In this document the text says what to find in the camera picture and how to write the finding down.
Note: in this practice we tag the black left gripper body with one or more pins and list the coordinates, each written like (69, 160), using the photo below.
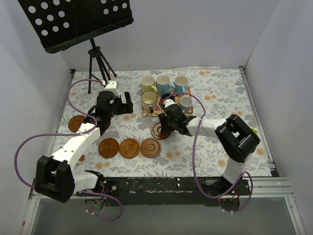
(121, 105)

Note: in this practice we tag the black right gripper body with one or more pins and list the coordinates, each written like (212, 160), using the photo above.
(165, 121)

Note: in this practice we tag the brown wooden coaster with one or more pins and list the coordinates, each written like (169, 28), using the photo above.
(157, 132)
(151, 147)
(108, 148)
(75, 123)
(129, 148)

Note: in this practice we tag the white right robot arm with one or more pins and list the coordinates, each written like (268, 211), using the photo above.
(237, 138)

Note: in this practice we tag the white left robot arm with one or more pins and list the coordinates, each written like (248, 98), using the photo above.
(54, 174)

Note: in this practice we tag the floral tablecloth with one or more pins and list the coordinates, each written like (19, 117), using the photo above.
(218, 93)

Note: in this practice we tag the floral serving tray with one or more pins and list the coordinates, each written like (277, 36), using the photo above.
(159, 109)

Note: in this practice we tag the grey-blue small mug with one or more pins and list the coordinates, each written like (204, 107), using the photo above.
(185, 104)

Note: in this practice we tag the dark blue glazed mug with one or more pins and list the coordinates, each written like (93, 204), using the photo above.
(166, 96)

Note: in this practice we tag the yellow-green mug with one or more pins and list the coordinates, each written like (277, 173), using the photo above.
(148, 84)

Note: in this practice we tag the blue mug with white interior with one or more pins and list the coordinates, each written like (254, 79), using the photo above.
(180, 83)

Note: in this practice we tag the light blue mug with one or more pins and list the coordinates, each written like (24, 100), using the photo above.
(164, 85)

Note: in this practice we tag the small colourful toy pieces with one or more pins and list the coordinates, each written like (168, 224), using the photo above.
(82, 158)

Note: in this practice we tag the black perforated music stand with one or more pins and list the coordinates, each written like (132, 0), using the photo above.
(61, 24)

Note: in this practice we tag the cream mug with black handle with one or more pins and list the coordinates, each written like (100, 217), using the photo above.
(149, 101)

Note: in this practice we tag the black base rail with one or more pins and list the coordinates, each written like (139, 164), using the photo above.
(208, 185)

